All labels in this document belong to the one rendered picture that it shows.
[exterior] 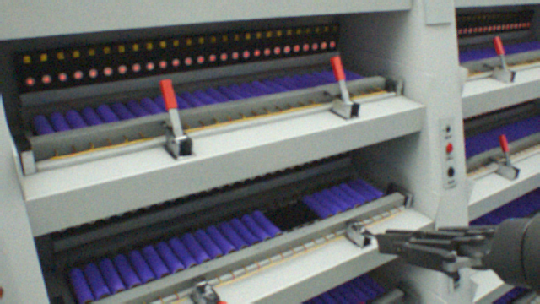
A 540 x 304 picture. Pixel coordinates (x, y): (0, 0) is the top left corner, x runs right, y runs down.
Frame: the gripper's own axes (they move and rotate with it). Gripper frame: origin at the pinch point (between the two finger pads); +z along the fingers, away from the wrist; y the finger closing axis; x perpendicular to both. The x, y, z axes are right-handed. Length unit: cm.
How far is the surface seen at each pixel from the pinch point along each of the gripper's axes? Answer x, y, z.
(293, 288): -2.4, -14.6, 7.3
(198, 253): 5.0, -24.0, 14.6
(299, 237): 3.2, -9.7, 10.6
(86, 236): 11.0, -37.0, 21.7
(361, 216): 2.6, 3.2, 10.8
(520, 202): -12, 67, 22
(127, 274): 5.4, -34.1, 15.1
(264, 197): 9.1, -8.2, 20.7
